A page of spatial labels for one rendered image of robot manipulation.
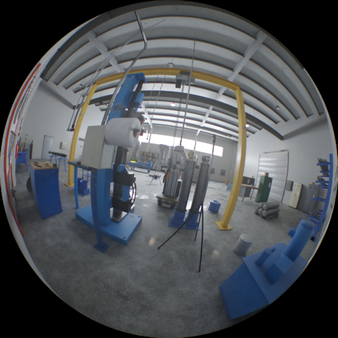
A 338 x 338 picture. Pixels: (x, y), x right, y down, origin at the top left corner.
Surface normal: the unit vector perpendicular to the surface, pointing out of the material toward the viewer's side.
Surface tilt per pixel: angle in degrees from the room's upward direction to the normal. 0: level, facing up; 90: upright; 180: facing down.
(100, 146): 90
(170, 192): 90
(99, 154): 90
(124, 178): 90
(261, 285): 0
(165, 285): 0
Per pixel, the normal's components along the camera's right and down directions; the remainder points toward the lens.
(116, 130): -0.10, 0.23
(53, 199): 0.98, 0.18
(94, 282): 0.18, -0.98
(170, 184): -0.21, 0.01
